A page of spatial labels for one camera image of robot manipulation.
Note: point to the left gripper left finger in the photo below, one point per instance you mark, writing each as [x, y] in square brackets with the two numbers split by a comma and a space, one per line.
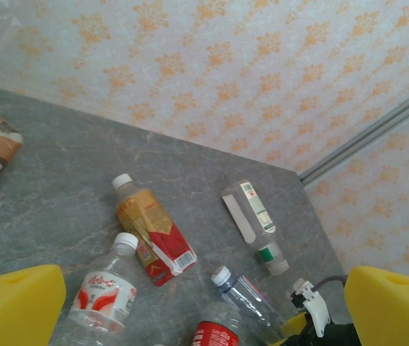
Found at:
[13, 310]

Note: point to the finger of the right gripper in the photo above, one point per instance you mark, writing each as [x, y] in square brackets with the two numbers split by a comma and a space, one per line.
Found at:
[296, 328]

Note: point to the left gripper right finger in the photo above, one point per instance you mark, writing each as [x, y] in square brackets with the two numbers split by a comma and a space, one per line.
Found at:
[395, 313]

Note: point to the blue tinted clear bottle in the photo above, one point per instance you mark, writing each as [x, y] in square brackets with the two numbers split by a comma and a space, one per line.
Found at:
[247, 302]

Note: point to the clear bottle white green label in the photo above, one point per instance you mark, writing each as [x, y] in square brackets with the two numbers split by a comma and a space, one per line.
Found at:
[254, 216]

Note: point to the yellow red tea bottle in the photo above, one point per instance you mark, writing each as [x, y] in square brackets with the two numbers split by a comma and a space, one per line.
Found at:
[153, 227]

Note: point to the clear bottle red white label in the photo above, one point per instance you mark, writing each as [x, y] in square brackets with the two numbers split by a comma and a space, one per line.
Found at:
[103, 292]

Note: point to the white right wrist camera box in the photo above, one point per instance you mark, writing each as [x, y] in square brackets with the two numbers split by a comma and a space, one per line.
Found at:
[312, 306]

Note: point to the aluminium frame post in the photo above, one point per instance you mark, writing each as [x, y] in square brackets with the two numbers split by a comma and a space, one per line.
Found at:
[366, 133]

